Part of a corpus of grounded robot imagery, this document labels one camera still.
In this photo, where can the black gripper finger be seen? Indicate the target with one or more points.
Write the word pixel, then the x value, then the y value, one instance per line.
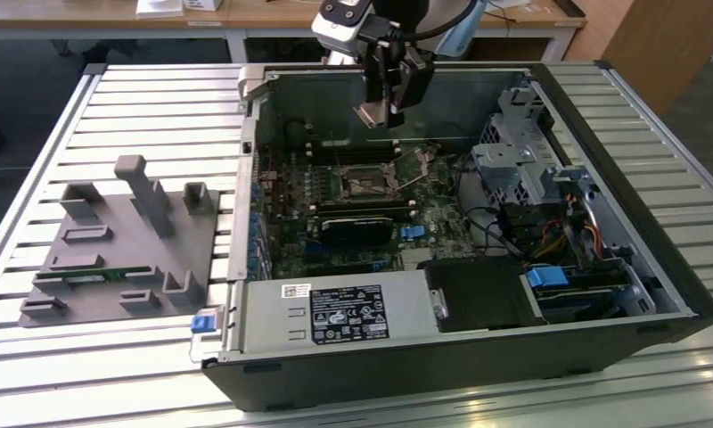
pixel 373 76
pixel 413 84

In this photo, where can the green motherboard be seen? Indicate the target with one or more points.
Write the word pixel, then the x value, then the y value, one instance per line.
pixel 440 209

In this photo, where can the wooden desk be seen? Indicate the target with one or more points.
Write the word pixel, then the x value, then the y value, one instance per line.
pixel 65 20

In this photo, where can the blue board connector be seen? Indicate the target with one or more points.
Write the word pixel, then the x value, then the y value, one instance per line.
pixel 410 232

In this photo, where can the black open PC case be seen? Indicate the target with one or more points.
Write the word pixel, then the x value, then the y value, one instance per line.
pixel 452 370

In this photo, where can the wooden cabinet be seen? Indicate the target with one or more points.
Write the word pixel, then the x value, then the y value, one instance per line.
pixel 660 44

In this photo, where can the silver square CPU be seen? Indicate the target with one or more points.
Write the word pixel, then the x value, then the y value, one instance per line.
pixel 370 115

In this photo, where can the grey parts rack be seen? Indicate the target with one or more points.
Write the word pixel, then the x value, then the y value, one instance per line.
pixel 130 249

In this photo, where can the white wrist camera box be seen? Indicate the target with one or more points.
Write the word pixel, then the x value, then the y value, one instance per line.
pixel 341 24

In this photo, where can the blue disk carrier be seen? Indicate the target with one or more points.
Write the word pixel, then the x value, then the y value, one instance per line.
pixel 547 277

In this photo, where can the silver chipset heat sink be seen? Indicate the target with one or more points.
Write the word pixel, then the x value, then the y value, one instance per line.
pixel 416 258

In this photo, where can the silver metal drive cage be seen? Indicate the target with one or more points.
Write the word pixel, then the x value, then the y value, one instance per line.
pixel 511 165

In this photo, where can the blue case latch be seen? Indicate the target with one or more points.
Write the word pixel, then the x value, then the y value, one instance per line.
pixel 201 324

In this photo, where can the black CPU socket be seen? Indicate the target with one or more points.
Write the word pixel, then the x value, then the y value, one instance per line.
pixel 365 183

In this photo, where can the silver labelled power supply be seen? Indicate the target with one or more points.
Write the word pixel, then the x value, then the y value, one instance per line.
pixel 273 321

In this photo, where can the green RAM stick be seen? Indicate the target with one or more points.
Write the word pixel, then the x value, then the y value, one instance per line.
pixel 116 273

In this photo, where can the black RAM slot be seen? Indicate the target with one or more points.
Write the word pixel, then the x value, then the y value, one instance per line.
pixel 362 212
pixel 370 146
pixel 362 157
pixel 362 203

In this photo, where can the black graphics card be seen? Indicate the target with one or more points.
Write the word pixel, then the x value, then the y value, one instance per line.
pixel 356 229

